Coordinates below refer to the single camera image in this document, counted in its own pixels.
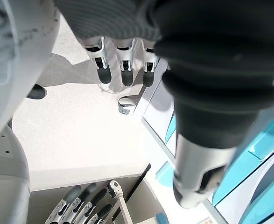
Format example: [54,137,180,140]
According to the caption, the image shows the robot left black hand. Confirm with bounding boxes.
[54,0,274,210]

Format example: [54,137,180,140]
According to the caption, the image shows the light blue waste bin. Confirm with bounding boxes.
[155,160,177,187]

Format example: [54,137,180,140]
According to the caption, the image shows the robot silver leg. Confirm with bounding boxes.
[0,0,61,150]
[0,123,32,224]

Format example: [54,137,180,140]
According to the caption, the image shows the white bed caster wheel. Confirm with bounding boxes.
[106,179,125,199]

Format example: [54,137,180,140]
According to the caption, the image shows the white hospital bed frame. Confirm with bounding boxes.
[115,195,134,224]

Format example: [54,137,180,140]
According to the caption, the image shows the blue bed clip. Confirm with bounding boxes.
[155,211,173,224]

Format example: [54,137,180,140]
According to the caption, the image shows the white medical cart blue drawers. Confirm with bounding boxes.
[140,57,274,224]

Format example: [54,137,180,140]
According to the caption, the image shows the robot right black hand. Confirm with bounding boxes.
[44,182,114,224]

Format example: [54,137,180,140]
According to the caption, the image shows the black wall baseboard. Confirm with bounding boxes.
[124,163,152,204]

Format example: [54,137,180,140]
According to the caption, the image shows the robot right silver leg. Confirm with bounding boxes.
[0,123,32,224]

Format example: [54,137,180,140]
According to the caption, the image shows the robot left silver leg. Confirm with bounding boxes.
[0,0,61,150]

